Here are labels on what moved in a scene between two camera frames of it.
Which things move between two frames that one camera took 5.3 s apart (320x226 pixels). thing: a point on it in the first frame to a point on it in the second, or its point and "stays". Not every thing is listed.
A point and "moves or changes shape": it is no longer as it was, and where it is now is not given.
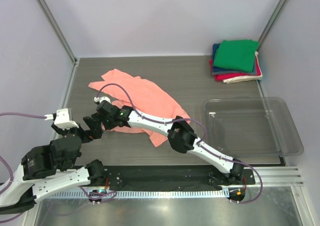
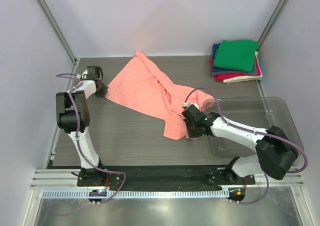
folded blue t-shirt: [215, 47] stays
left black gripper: [62, 130] to [103, 92]
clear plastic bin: [251, 127] stays
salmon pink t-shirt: [142, 96] moves or changes shape
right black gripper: [97, 116] to [191, 134]
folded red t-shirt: [222, 77] stays
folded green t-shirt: [236, 55] stays
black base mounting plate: [192, 175] stays
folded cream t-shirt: [241, 79] stays
